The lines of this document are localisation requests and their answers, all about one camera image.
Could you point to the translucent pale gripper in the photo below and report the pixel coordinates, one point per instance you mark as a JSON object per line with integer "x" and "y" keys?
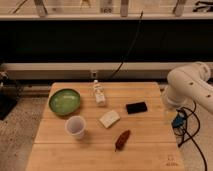
{"x": 169, "y": 115}

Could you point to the brown dried chili pepper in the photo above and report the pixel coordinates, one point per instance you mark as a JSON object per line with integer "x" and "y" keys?
{"x": 122, "y": 140}

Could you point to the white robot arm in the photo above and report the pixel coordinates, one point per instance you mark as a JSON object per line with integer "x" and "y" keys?
{"x": 187, "y": 82}

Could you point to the black equipment at left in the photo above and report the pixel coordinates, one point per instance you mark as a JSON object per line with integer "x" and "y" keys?
{"x": 7, "y": 102}

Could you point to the small clear plastic bottle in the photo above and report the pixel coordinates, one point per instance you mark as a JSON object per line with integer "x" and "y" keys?
{"x": 99, "y": 94}

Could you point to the blue cable connector box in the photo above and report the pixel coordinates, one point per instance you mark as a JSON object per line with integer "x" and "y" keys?
{"x": 179, "y": 120}

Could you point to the white ceramic cup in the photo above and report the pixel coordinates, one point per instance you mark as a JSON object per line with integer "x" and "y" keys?
{"x": 75, "y": 126}

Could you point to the green ceramic bowl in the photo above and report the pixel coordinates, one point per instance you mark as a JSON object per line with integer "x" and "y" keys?
{"x": 64, "y": 101}

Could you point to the black rectangular eraser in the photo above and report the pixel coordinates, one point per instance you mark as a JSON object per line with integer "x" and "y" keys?
{"x": 136, "y": 107}

